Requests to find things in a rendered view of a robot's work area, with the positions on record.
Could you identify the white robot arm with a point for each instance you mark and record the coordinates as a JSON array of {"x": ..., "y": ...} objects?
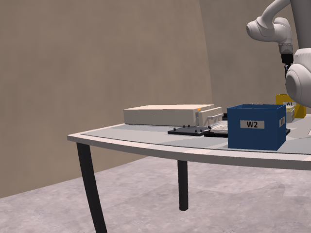
[{"x": 298, "y": 77}]

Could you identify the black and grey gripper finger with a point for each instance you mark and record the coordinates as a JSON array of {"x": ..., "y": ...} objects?
[{"x": 286, "y": 69}]

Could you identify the blue waste bin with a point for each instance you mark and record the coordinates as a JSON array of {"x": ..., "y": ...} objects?
[{"x": 256, "y": 126}]

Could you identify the black flat plate with pegs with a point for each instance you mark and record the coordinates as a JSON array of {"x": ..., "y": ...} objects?
[{"x": 191, "y": 131}]

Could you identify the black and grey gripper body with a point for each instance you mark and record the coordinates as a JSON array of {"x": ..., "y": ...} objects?
[{"x": 287, "y": 59}]

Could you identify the yellow open-top bin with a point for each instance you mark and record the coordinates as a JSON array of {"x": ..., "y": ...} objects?
[{"x": 300, "y": 111}]

